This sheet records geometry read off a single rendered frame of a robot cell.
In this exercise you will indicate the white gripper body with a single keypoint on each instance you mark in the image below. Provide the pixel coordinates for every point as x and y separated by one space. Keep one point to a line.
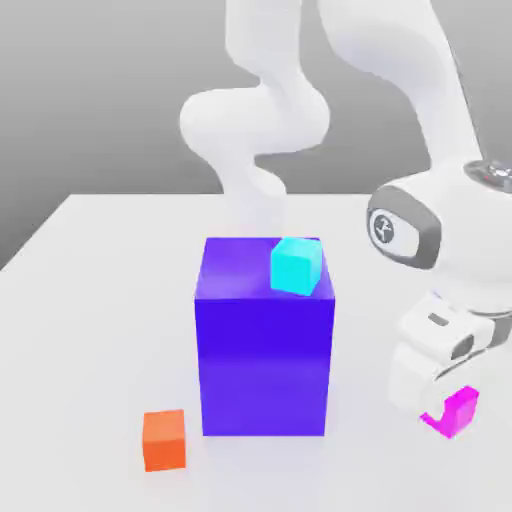
410 380

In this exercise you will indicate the small magenta cube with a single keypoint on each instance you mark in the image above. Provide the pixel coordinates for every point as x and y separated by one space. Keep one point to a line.
460 414

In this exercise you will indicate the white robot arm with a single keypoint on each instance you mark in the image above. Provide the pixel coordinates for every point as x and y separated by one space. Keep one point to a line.
400 60

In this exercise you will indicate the small cyan cube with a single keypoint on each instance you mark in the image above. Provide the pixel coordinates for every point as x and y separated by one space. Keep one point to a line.
294 266

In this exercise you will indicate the small orange cube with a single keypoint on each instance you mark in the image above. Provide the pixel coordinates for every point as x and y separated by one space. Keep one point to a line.
164 442

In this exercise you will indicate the large blue box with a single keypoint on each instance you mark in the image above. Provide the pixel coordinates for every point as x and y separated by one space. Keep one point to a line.
262 360

